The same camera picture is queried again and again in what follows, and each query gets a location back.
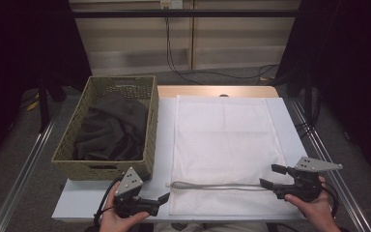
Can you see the person's left hand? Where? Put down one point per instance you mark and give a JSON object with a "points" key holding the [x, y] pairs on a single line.
{"points": [[112, 222]]}

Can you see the white mesh laundry bag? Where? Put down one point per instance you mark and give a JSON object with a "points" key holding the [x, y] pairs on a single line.
{"points": [[225, 138]]}

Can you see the person's right hand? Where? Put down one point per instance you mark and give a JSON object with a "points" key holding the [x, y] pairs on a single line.
{"points": [[319, 212]]}

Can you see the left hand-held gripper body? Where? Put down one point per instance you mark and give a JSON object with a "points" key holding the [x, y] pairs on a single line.
{"points": [[128, 185]]}

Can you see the yellow floor tape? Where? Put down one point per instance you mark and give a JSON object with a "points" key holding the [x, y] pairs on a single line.
{"points": [[33, 104]]}

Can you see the green woven basket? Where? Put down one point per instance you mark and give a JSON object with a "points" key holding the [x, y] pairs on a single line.
{"points": [[109, 170]]}

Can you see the dark table grommet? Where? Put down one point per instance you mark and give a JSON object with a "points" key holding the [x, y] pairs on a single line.
{"points": [[223, 95]]}

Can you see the aluminium floor rail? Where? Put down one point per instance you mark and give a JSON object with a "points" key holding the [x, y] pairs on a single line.
{"points": [[22, 174], [338, 180]]}

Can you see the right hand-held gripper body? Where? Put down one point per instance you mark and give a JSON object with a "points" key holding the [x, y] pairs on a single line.
{"points": [[302, 187]]}

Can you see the black curtain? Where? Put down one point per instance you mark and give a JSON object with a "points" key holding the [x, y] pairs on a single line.
{"points": [[19, 64], [351, 80]]}

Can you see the dark grey cloth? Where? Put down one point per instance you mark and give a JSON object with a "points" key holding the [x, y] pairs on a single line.
{"points": [[112, 129]]}

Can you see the white wall socket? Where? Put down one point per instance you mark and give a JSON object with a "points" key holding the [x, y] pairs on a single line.
{"points": [[171, 3]]}

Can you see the white table cover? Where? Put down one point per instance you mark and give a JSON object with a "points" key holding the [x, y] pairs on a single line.
{"points": [[164, 145]]}

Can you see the black horizontal bar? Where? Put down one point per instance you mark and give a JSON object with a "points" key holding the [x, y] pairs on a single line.
{"points": [[206, 13]]}

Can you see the black stand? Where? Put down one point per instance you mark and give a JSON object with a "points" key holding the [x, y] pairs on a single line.
{"points": [[43, 106], [309, 100]]}

